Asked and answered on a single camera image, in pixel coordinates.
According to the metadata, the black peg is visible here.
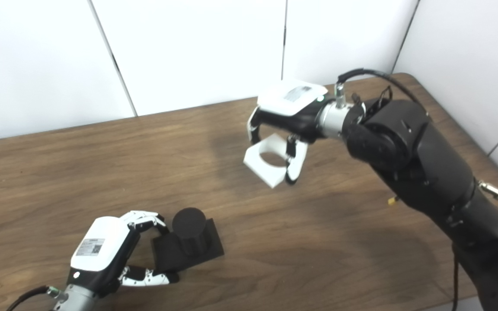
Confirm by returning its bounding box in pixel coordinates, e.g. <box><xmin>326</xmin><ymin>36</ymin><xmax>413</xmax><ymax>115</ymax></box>
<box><xmin>151</xmin><ymin>207</ymin><xmax>225</xmax><ymax>273</ymax></box>

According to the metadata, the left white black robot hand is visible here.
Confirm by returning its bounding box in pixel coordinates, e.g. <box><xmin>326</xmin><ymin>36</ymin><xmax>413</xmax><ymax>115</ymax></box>
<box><xmin>67</xmin><ymin>210</ymin><xmax>179</xmax><ymax>298</ymax></box>

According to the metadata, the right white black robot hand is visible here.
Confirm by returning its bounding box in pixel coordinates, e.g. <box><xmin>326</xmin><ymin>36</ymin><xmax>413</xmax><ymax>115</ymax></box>
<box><xmin>247</xmin><ymin>79</ymin><xmax>329</xmax><ymax>186</ymax></box>

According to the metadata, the white square piece with hole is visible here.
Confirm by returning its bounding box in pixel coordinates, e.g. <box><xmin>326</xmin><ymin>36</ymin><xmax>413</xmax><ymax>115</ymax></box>
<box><xmin>243</xmin><ymin>133</ymin><xmax>309</xmax><ymax>189</ymax></box>

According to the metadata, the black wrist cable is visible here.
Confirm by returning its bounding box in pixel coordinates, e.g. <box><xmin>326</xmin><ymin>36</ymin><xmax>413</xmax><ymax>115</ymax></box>
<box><xmin>6</xmin><ymin>285</ymin><xmax>66</xmax><ymax>311</ymax></box>
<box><xmin>335</xmin><ymin>68</ymin><xmax>460</xmax><ymax>303</ymax></box>

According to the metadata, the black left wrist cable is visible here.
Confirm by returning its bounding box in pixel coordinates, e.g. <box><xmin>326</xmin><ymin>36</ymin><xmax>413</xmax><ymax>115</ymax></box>
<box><xmin>6</xmin><ymin>285</ymin><xmax>66</xmax><ymax>311</ymax></box>

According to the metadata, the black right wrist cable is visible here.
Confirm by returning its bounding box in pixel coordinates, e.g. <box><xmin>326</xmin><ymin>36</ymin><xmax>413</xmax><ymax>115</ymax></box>
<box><xmin>335</xmin><ymin>68</ymin><xmax>460</xmax><ymax>303</ymax></box>

